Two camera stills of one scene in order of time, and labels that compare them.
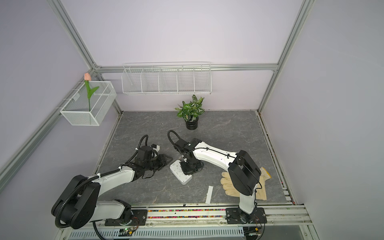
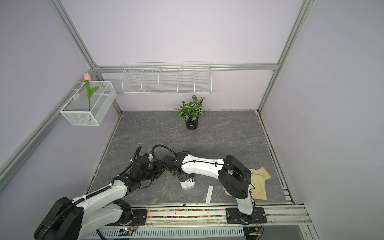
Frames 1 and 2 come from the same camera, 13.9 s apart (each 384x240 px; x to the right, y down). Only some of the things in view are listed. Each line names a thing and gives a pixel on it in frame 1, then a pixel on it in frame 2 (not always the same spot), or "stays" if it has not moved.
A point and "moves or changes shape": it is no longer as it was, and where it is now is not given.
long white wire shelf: x=189 y=78 stays
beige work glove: x=261 y=191 stays
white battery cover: x=209 y=195 stays
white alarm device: x=176 y=170 moves or changes shape
